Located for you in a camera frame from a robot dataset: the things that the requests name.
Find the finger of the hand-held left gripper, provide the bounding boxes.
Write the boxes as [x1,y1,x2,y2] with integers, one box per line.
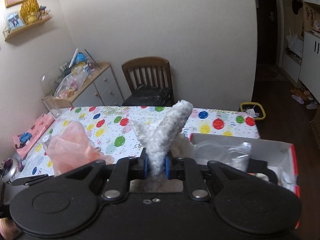
[11,174,48,186]

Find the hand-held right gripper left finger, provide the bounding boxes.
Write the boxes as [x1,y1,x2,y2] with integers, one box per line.
[56,154,150,201]

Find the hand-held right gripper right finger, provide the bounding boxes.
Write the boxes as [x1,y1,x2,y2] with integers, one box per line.
[164,155,278,202]

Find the clear plastic bag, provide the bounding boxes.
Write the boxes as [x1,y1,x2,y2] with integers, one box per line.
[194,141,252,173]

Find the christmas print cloth bag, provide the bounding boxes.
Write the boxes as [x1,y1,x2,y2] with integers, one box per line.
[250,172,269,182]

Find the red cardboard box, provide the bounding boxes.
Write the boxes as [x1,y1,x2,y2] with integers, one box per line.
[189,133,300,230]

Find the silver round object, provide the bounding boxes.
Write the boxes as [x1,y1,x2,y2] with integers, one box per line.
[1,159,24,183]

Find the cream fuzzy sock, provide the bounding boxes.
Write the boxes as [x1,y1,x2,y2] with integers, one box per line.
[171,132,195,159]

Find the clear plastic bottle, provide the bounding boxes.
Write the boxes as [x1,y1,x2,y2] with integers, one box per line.
[40,134,54,155]

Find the balloon print tablecloth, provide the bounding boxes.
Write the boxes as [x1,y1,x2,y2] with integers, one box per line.
[11,105,260,180]

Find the pink printed packet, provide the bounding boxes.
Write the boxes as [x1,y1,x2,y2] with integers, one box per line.
[12,115,55,159]

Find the pink mesh bath pouf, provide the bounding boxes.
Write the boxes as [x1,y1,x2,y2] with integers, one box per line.
[46,120,114,175]

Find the black plastic bag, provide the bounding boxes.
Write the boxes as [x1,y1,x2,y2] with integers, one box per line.
[122,84,173,107]

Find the clear acrylic container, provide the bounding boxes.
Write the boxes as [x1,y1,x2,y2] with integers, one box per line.
[42,96,62,119]

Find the wooden drawer cabinet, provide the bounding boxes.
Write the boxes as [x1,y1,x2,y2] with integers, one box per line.
[54,62,125,108]

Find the wooden chair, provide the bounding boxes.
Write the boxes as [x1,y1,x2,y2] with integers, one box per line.
[121,57,175,107]

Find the yellow rimmed basket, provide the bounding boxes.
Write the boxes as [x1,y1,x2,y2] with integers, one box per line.
[240,102,267,120]

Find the clear bag of toys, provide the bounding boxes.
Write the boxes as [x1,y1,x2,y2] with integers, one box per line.
[54,72,87,99]

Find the brown plush slippers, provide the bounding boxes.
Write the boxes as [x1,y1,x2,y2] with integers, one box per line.
[290,87,312,100]

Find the white shopping bag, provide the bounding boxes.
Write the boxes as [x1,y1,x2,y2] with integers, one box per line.
[286,28,304,55]

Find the black hanging bag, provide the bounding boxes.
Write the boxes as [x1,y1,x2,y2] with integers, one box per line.
[292,0,303,15]

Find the wooden wall shelf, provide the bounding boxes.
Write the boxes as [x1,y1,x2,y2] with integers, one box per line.
[2,15,53,42]

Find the small photo frame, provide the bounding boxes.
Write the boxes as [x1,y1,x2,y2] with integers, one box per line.
[5,11,25,32]

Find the gold wire ornament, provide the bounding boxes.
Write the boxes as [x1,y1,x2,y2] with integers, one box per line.
[20,0,40,25]

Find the white cabinet black handles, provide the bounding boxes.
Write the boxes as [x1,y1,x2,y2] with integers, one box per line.
[299,0,320,90]

